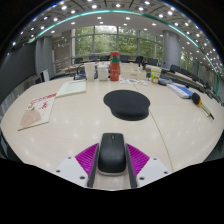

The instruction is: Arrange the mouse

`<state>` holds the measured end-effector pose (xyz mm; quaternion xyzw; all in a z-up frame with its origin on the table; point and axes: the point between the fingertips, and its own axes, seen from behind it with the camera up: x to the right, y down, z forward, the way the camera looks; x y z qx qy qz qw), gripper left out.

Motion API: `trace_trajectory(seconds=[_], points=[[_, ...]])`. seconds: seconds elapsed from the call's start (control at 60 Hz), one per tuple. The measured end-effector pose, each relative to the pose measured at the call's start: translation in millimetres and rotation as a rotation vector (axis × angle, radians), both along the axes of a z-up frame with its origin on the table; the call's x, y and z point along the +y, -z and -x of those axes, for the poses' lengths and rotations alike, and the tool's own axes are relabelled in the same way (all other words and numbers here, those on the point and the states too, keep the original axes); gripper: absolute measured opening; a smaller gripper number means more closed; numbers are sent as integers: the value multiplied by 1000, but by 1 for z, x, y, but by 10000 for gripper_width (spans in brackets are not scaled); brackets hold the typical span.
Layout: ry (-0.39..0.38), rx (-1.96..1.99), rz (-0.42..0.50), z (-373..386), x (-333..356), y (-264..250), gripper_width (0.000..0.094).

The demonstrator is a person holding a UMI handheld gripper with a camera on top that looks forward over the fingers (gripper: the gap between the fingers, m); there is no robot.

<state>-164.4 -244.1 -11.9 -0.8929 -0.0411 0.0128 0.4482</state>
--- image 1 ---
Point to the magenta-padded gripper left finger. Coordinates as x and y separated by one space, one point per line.
68 168

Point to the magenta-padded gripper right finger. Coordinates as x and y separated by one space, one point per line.
151 170

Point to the black computer mouse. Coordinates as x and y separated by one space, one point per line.
112 153

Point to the black mouse pad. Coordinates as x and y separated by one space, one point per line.
126 104

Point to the red and white fan pamphlet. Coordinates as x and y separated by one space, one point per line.
38 111

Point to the white booklet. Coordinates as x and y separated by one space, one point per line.
71 88

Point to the black and yellow microphone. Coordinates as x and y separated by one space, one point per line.
196 99

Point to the blue folder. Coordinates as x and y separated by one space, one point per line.
180 90

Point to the dark grey pouch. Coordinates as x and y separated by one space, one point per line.
165 80

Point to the colourful sticker sheet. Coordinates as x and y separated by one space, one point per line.
131 81

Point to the green and white paper cup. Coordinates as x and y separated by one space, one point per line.
155 75

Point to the cream desk organizer box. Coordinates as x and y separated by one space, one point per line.
132 71

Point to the white lidded mug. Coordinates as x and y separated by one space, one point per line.
102 73

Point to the dark office chairs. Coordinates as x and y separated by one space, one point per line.
174 68

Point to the red thermos bottle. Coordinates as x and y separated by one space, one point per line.
114 68

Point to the ceiling lights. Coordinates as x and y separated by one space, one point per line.
94 6

